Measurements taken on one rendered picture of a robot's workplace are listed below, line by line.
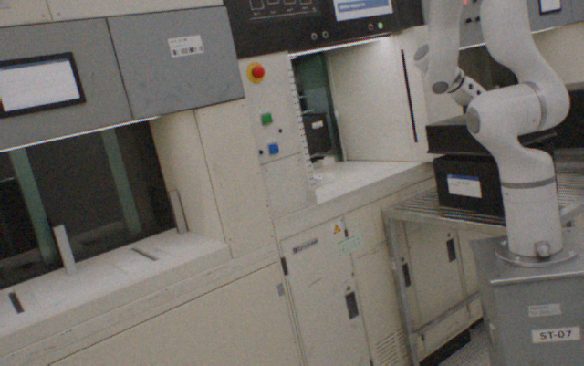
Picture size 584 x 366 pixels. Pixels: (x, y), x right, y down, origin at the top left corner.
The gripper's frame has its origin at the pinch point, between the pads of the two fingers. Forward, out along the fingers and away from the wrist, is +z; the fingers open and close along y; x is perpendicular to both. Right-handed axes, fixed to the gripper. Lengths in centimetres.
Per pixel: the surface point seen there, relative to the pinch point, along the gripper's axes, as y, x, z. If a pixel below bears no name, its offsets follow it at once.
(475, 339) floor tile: 37, 64, 88
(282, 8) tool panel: 28, 5, -69
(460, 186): 1.5, 25.8, 7.6
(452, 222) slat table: -1.9, 38.6, 7.8
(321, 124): 86, 9, -8
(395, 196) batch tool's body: 33.3, 32.4, 10.0
